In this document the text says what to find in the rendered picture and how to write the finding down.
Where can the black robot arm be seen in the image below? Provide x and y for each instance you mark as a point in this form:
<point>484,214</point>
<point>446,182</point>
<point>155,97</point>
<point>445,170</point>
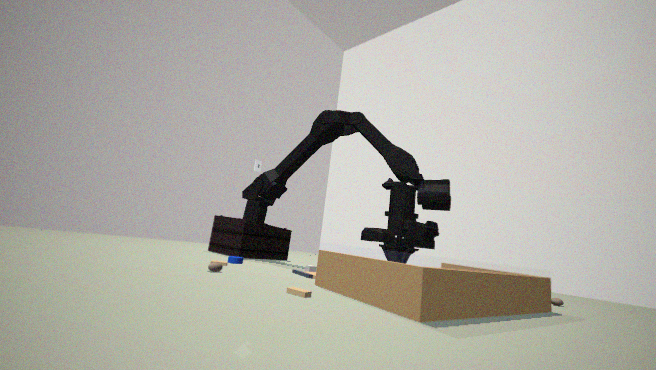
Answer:
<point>330,125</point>

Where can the brown rectangular box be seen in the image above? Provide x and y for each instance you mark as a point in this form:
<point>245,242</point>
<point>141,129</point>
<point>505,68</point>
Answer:
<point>426,288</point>

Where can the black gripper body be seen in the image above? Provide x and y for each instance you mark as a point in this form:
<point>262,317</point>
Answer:
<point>388,235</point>

